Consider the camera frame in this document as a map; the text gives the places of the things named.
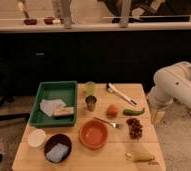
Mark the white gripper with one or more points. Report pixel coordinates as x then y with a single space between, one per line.
157 113

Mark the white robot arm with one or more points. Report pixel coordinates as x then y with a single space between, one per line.
172 82

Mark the dark brown bowl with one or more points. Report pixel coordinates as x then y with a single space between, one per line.
54 140

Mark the white small bowl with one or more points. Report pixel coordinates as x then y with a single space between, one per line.
37 138

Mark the brown bowl on shelf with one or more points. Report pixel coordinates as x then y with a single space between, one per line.
49 20

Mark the dark red bowl on shelf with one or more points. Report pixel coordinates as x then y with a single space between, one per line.
30 21

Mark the bunch of dark grapes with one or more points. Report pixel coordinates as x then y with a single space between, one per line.
135 128

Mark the green pepper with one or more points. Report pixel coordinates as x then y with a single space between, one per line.
129 112

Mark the orange fruit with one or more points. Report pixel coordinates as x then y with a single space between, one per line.
112 111

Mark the yellow banana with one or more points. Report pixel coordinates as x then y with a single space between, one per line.
140 157

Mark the small metal cup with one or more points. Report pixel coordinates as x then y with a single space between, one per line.
91 102

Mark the green plastic cup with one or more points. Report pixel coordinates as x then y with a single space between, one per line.
90 88

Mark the tan sponge block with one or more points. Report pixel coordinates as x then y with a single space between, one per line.
66 111

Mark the green plastic tray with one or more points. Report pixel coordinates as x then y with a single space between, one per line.
64 90

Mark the blue sponge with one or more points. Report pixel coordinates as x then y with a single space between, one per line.
57 153

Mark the white folded cloth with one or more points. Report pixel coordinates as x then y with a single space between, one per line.
48 106

